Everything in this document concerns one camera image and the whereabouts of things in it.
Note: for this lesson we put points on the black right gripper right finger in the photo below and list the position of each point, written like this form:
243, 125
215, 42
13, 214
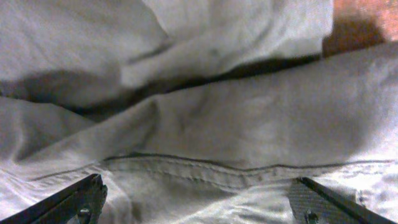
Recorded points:
313, 203

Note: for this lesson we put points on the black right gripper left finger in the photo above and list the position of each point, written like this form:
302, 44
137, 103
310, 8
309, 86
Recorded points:
81, 202

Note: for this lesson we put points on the grey shorts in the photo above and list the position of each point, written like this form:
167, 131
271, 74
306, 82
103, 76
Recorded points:
199, 111

